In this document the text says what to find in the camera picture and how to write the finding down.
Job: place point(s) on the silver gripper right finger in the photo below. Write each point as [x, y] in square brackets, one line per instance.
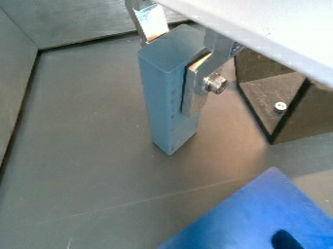
[202, 77]

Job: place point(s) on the light blue rectangular block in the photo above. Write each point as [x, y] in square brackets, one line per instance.
[163, 61]

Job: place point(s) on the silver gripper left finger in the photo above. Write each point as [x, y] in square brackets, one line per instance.
[148, 18]

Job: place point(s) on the blue shape sorting board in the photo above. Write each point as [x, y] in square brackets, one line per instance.
[268, 215]

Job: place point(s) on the black curved holder stand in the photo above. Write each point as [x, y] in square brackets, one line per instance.
[290, 104]

